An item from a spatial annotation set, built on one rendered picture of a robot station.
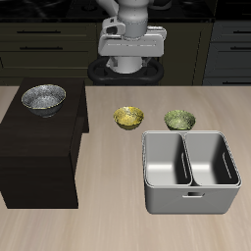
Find flat black base plate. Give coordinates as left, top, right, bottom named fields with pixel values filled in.
left=86, top=57, right=165, bottom=83

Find dark wooden cabinet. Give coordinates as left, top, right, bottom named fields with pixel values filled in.
left=0, top=76, right=90, bottom=210

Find black bowl with gold rim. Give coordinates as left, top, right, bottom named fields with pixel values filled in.
left=21, top=83, right=68, bottom=119

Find grey kitchen cupboard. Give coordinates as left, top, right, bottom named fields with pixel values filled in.
left=201, top=19, right=251, bottom=87

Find green bowl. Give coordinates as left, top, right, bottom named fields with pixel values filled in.
left=163, top=109, right=197, bottom=132

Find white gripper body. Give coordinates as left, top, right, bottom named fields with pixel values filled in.
left=97, top=25, right=168, bottom=58

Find dark kitchen cupboards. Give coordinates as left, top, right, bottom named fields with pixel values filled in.
left=0, top=21, right=215, bottom=87

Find black kitchen countertop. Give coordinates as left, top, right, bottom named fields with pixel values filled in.
left=0, top=0, right=251, bottom=24

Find white two-bin basket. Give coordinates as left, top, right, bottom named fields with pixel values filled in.
left=140, top=129, right=243, bottom=216

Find yellow bowl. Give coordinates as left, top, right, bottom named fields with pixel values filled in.
left=113, top=105, right=145, bottom=131

